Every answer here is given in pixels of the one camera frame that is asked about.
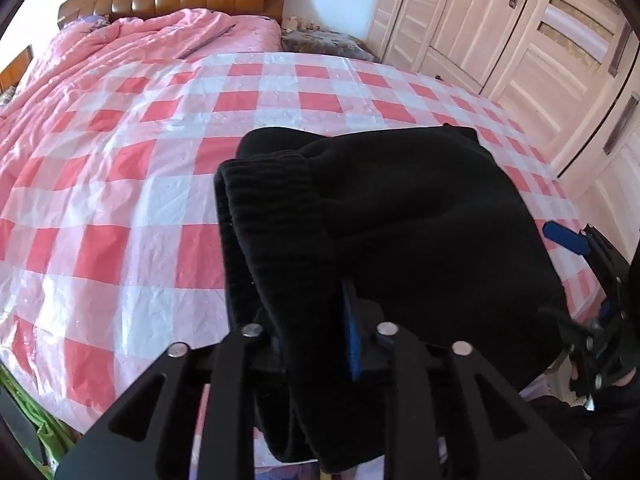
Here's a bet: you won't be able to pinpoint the green bag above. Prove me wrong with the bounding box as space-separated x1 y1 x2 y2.
0 362 81 476

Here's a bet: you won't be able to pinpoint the pink quilt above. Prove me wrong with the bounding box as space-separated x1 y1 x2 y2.
0 8 283 126

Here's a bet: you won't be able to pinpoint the nightstand with dark floral cloth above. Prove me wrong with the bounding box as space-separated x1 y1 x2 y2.
279 16 380 63

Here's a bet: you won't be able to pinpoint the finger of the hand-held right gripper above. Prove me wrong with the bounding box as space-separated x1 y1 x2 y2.
541 302 629 364
543 220 630 306

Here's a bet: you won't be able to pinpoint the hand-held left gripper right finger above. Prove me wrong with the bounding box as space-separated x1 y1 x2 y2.
341 280 587 480

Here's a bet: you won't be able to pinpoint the pink white checked plastic sheet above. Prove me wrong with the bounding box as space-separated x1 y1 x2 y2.
0 51 608 441

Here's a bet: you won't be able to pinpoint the light wooden wardrobe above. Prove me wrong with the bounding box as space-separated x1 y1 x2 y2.
365 0 640 261

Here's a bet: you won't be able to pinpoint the wooden bedside cabinet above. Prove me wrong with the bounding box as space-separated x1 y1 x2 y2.
0 45 35 95

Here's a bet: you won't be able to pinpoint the black pants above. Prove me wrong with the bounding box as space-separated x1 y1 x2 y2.
214 125 569 475

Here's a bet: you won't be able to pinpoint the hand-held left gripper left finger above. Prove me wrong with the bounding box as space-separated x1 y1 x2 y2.
54 324 282 480

